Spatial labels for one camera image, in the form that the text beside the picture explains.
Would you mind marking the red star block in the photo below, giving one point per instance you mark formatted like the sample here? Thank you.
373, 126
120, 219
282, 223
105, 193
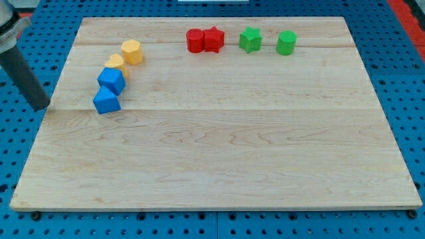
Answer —
214, 39

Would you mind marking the red cylinder block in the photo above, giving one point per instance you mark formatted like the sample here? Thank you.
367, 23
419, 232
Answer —
195, 40

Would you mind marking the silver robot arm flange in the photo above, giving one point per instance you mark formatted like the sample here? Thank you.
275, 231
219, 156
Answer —
12, 24

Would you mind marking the yellow hexagon block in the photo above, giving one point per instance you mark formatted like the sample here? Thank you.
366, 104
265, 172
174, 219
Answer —
132, 51

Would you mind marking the wooden board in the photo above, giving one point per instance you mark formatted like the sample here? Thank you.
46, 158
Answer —
226, 131

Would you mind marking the green star block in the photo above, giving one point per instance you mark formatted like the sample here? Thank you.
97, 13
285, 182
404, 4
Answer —
250, 40

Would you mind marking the green cylinder block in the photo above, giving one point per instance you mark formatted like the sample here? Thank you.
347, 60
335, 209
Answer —
286, 43

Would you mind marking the blue triangular block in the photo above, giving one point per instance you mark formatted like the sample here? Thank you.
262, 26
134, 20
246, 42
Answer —
105, 101

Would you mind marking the blue cube block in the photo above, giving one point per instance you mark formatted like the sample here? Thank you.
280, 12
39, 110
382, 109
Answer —
113, 79

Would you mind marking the yellow heart block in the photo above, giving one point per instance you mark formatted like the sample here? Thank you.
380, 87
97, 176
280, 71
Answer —
117, 62

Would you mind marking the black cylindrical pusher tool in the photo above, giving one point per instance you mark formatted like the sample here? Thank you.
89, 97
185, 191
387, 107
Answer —
17, 68

